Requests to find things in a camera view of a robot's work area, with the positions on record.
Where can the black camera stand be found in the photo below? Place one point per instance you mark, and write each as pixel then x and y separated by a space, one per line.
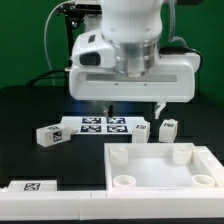
pixel 86 14

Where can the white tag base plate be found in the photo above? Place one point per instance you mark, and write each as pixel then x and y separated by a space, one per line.
pixel 103 125

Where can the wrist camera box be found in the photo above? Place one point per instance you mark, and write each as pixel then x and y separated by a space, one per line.
pixel 90 49

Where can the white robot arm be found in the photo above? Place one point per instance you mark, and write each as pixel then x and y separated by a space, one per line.
pixel 131 20

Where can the white obstacle fence front bar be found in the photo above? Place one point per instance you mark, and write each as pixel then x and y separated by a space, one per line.
pixel 65 205

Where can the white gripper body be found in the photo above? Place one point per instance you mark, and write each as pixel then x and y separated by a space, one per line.
pixel 141 74

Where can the white square tabletop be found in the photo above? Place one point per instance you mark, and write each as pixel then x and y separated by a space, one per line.
pixel 161 166

